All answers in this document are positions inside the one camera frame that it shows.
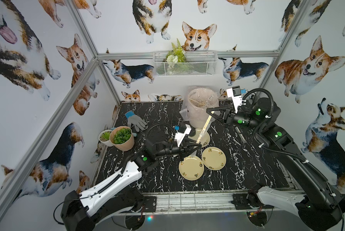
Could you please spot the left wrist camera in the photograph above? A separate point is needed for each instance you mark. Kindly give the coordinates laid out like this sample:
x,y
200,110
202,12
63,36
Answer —
x,y
181,131

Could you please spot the white pot green plant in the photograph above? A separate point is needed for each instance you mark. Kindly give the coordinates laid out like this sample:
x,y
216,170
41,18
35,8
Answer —
x,y
104,138

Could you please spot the clear plastic bin liner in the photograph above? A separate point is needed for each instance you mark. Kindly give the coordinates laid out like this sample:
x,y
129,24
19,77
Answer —
x,y
183,111

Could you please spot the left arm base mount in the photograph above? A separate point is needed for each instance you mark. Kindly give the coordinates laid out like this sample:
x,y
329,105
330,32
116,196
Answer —
x,y
148,204

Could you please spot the white wire wall basket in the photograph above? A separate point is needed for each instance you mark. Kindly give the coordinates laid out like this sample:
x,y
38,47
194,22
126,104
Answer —
x,y
198,64

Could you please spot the cream plate back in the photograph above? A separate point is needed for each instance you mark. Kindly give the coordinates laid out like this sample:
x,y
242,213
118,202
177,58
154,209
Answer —
x,y
204,141

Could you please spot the cream plate front left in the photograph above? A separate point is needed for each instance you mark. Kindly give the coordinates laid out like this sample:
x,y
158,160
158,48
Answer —
x,y
191,168

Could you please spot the aluminium front rail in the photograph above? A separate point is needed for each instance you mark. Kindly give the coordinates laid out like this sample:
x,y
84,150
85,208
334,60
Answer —
x,y
172,203

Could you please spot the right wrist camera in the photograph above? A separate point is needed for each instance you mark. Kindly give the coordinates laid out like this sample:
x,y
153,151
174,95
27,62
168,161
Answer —
x,y
235,93

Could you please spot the grey blue work glove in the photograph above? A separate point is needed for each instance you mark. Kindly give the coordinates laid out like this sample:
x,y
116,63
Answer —
x,y
135,121

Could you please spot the artificial fern with flower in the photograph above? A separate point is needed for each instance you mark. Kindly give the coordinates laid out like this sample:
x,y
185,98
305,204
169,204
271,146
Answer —
x,y
175,56

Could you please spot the brown pot green plant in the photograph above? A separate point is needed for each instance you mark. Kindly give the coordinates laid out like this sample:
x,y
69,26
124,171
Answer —
x,y
122,138

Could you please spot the cream plate front right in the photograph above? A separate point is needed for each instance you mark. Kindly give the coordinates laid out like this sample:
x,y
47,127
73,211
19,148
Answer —
x,y
213,158

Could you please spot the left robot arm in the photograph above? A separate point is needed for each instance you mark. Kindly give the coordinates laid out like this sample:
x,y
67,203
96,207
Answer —
x,y
83,211

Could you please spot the pink trash bin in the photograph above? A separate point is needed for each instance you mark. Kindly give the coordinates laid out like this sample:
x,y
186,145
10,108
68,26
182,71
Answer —
x,y
199,99

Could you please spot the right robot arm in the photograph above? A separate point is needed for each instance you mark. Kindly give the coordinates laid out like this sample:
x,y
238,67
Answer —
x,y
321,206

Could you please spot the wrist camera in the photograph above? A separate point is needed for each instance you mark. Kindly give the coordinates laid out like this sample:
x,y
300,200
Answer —
x,y
181,131
235,93

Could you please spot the cream plate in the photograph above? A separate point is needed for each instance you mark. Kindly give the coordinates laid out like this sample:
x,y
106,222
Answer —
x,y
213,158
191,168
204,141

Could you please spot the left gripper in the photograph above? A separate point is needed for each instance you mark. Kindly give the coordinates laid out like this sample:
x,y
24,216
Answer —
x,y
175,148

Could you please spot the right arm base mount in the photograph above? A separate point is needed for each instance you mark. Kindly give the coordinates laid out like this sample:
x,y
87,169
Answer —
x,y
248,201

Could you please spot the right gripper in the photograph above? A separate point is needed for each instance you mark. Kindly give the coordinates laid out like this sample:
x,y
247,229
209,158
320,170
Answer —
x,y
228,116

